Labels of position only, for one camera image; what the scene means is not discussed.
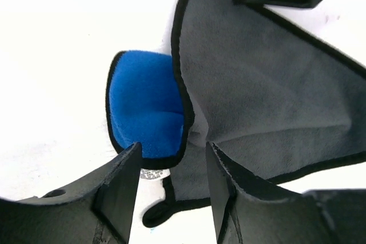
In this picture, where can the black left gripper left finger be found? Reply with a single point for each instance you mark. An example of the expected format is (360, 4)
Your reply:
(97, 208)

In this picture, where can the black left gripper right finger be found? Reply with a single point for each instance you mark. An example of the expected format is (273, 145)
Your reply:
(249, 209)

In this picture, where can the blue towel dark trim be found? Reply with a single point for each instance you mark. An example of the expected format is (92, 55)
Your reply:
(275, 99)

